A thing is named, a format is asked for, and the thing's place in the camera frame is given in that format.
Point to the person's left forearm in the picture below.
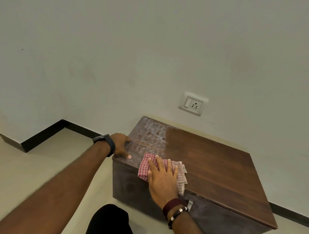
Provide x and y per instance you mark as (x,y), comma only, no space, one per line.
(60,190)

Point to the person's right hand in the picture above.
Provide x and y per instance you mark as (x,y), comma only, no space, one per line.
(164,185)

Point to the brown wooden cabinet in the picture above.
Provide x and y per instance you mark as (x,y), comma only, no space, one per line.
(217,168)

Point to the person's black trouser leg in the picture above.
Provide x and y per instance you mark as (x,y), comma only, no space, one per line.
(108,221)

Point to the small white switch socket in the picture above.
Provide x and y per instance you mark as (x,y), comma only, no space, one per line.
(193,104)

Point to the red checked cleaning cloth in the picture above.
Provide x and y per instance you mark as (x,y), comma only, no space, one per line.
(143,166)

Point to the person's left hand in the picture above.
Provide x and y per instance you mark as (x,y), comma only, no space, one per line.
(119,144)

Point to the black smartwatch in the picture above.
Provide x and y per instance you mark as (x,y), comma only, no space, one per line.
(111,144)

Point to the maroon thread wristband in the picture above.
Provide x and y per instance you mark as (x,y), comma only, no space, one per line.
(171,206)

